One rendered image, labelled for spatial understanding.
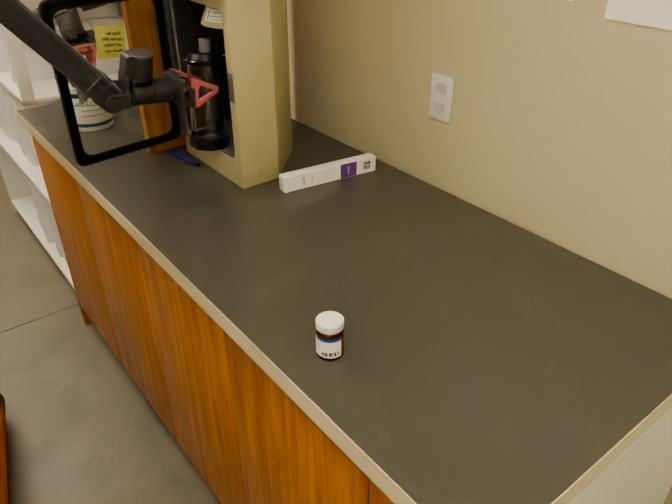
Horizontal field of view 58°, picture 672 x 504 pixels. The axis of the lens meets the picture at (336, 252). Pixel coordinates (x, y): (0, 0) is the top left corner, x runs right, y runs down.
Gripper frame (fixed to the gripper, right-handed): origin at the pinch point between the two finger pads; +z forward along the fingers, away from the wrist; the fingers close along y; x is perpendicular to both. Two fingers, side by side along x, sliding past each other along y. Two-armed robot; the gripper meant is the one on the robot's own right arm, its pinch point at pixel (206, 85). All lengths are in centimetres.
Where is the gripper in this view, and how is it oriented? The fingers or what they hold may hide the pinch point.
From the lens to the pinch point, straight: 161.8
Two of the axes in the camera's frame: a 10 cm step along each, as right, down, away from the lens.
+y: -6.3, -4.1, 6.6
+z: 7.8, -2.6, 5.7
